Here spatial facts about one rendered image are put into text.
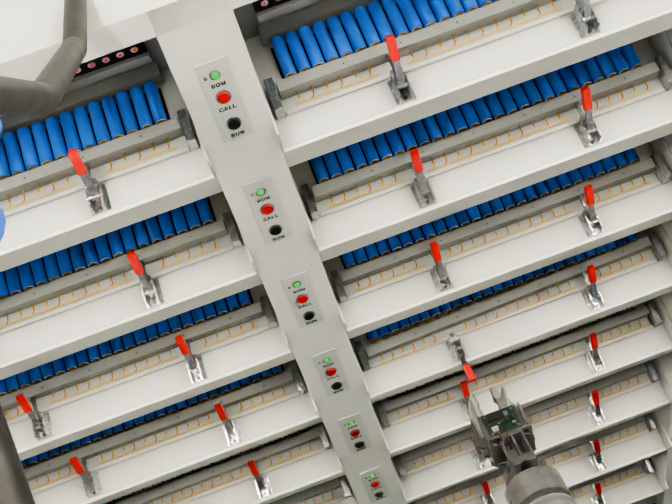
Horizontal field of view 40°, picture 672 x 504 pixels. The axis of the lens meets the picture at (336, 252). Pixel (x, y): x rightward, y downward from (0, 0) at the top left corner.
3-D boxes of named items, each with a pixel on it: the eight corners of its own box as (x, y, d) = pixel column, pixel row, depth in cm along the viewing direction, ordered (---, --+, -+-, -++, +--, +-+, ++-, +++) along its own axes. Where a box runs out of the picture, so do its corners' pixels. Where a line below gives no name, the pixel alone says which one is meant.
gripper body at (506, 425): (518, 397, 148) (550, 454, 138) (525, 431, 153) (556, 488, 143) (473, 414, 147) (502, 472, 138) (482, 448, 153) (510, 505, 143)
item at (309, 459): (346, 474, 186) (339, 464, 173) (59, 581, 184) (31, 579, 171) (313, 381, 194) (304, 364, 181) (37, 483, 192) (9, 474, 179)
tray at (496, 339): (674, 290, 174) (687, 273, 165) (371, 403, 172) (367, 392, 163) (626, 199, 181) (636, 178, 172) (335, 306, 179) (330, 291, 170)
